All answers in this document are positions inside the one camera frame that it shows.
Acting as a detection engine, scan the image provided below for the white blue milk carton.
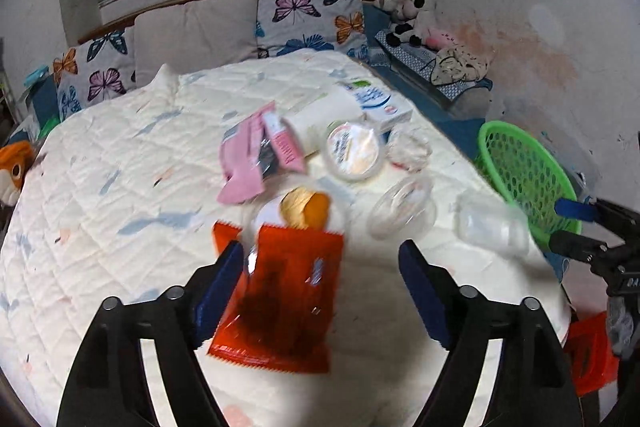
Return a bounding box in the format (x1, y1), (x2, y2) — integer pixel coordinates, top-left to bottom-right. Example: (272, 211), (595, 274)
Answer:
(345, 79), (414, 134)

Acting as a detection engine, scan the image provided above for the large butterfly print pillow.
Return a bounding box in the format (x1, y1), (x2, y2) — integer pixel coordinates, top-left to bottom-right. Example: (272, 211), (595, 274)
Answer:
(256, 0), (371, 64)

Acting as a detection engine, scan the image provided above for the round white plastic tub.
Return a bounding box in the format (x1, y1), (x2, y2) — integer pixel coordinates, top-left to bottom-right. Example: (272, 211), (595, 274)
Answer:
(322, 119), (387, 182)

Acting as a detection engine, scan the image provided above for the cream spotted cloth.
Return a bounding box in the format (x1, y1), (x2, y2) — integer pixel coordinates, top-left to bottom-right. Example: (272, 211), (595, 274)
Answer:
(430, 47), (490, 88)

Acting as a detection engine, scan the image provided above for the green plastic basket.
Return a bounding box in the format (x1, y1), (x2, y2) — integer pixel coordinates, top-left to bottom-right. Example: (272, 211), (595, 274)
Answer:
(472, 121), (584, 246)

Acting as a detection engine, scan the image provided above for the beige pillow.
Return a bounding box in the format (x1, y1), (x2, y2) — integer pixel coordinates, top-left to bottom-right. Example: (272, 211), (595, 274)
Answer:
(134, 0), (259, 88)

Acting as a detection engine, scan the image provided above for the red plastic stool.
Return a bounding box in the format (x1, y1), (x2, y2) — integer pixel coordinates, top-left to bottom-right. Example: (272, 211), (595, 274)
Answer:
(562, 312), (622, 398)

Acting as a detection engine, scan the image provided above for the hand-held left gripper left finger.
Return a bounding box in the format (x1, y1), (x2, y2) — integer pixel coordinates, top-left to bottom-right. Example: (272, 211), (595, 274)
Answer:
(56, 241), (246, 427)

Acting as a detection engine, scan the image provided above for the clear plastic food tray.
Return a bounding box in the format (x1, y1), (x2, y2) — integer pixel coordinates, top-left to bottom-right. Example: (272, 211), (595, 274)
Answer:
(247, 196), (351, 258)

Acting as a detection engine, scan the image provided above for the yellow orange bread piece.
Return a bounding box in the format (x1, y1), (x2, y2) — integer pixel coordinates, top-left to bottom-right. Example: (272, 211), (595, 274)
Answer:
(277, 186), (332, 231)

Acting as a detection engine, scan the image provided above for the crumpled clear plastic cup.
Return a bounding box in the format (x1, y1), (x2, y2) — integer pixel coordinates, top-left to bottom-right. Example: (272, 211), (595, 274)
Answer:
(387, 127), (433, 172)

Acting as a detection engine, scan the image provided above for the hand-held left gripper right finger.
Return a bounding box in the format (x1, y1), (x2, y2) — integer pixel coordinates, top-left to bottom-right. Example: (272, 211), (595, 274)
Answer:
(398, 239), (587, 427)

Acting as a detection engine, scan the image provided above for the pink striped packet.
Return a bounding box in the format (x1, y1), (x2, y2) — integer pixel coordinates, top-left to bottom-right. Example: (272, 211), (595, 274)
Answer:
(260, 111), (307, 174)

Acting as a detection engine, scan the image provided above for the clear plastic bottle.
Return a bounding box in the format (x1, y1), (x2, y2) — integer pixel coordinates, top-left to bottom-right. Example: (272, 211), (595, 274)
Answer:
(454, 189), (531, 256)

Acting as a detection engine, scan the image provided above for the blue bed sheet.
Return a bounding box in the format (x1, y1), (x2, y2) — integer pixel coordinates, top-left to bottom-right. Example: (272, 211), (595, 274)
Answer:
(362, 2), (488, 158)

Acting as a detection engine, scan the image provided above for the red snack wrapper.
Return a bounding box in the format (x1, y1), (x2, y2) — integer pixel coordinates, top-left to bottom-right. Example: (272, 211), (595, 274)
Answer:
(207, 221), (346, 375)

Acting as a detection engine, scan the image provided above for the green plastic item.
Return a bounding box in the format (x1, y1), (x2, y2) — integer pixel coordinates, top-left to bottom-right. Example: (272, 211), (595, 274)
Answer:
(37, 117), (62, 140)

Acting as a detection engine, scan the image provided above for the orange fox plush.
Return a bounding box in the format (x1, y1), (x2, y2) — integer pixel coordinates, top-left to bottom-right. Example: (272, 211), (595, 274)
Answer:
(0, 141), (37, 208)

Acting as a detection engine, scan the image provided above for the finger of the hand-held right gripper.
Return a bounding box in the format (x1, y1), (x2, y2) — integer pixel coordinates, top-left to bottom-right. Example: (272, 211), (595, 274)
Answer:
(547, 231), (621, 265)
(554, 197), (640, 240)

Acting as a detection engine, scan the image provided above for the pink plastic wrapper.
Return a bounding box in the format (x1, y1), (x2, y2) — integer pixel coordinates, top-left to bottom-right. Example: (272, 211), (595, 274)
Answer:
(216, 104), (281, 204)

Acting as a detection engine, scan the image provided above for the person's right hand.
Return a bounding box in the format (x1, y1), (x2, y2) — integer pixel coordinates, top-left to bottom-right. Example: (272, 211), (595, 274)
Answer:
(606, 294), (640, 360)

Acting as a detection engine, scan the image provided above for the blue patterned blanket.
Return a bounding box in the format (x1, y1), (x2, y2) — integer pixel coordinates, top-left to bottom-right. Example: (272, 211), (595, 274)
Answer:
(375, 27), (493, 104)

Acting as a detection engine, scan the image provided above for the small butterfly print pillow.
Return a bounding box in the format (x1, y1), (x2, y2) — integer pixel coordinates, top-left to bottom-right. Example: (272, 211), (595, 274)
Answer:
(52, 27), (137, 120)

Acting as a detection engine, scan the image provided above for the black white cow plush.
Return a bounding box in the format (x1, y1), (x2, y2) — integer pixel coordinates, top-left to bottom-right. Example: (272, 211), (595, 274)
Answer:
(385, 0), (439, 48)

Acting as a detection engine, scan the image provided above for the clear round plastic container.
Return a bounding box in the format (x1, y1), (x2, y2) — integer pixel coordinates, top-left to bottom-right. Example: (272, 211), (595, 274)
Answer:
(366, 177), (437, 242)

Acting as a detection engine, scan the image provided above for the teal plastic item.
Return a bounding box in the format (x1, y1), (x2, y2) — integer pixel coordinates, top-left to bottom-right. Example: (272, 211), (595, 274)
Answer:
(22, 66), (51, 88)

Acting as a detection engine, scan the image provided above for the white paper cup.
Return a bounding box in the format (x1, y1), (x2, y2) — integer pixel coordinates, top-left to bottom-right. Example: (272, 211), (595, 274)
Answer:
(280, 88), (368, 158)

